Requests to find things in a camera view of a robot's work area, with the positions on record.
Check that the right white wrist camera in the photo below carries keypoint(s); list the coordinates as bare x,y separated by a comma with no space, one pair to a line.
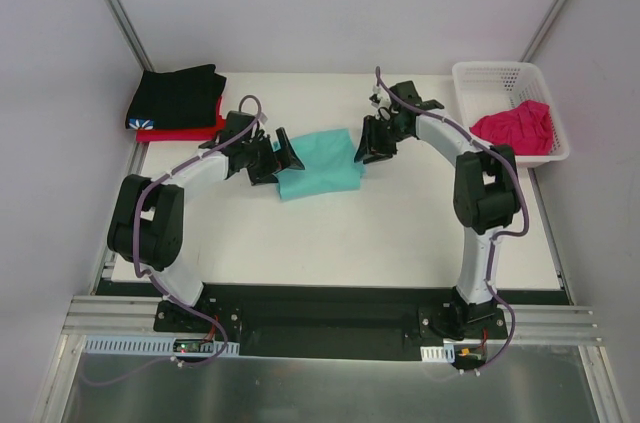
381,103

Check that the pink t shirt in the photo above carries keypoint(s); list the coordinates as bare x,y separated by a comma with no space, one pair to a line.
527,129

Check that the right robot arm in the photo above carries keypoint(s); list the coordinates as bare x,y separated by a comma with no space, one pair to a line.
486,193

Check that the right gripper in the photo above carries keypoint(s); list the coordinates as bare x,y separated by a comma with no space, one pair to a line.
379,132

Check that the white cable duct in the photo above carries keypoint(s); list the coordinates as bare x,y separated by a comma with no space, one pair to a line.
438,354
159,346

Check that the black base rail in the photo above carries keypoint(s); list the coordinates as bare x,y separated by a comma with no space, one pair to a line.
383,324

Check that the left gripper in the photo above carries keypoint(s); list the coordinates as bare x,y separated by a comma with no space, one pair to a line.
267,163

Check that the teal t shirt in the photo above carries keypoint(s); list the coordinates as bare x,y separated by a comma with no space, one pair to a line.
328,157

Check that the folded black t shirt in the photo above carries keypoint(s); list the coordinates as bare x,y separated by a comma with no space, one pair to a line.
179,100

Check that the right white cable duct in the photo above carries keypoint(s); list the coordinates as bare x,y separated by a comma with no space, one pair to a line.
438,354

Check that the left white cable duct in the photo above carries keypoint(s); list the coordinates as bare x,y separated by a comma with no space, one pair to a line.
159,346

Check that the folded red t shirt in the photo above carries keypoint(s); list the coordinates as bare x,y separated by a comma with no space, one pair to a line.
190,134

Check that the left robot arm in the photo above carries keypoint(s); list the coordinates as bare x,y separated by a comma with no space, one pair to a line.
147,225

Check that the white plastic basket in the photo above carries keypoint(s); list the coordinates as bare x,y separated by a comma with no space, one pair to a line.
509,103

